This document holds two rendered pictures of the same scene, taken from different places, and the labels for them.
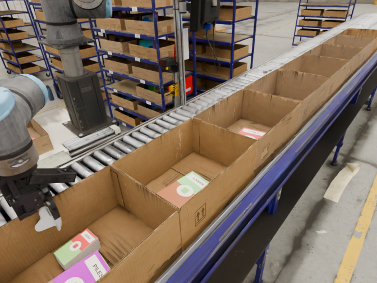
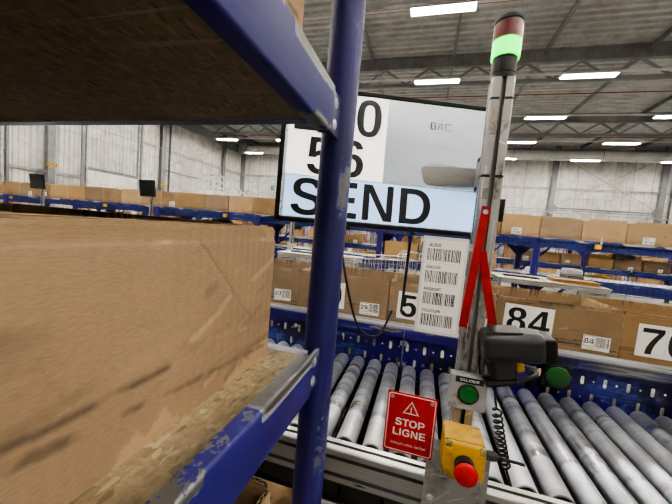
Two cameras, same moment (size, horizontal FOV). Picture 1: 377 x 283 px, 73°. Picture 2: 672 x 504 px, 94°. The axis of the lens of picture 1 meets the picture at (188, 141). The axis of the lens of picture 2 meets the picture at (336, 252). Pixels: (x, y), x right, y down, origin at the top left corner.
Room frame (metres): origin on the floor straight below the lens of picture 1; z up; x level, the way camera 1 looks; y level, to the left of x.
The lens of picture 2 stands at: (2.26, 0.45, 1.24)
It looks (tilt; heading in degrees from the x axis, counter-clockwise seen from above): 4 degrees down; 243
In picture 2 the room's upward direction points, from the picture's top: 5 degrees clockwise
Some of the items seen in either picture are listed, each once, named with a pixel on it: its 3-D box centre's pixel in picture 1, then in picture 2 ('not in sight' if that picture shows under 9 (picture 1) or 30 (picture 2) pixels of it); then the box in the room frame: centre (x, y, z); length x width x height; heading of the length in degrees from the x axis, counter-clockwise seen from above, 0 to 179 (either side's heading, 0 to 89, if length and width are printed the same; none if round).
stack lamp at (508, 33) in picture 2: not in sight; (506, 42); (1.72, 0.03, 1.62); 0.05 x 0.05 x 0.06
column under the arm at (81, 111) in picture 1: (83, 100); not in sight; (1.48, 0.63, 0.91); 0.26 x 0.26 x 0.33; 43
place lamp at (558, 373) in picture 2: not in sight; (558, 377); (1.11, -0.10, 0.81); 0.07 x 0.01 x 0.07; 137
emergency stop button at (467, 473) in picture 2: not in sight; (465, 470); (1.79, 0.11, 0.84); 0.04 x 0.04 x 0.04; 47
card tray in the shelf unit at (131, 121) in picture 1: (134, 113); not in sight; (2.76, 0.62, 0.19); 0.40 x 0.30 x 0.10; 46
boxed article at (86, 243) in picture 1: (78, 250); not in sight; (0.44, 0.31, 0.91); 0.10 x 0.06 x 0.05; 139
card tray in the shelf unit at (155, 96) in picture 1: (160, 90); not in sight; (2.43, 0.26, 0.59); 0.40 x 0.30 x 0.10; 45
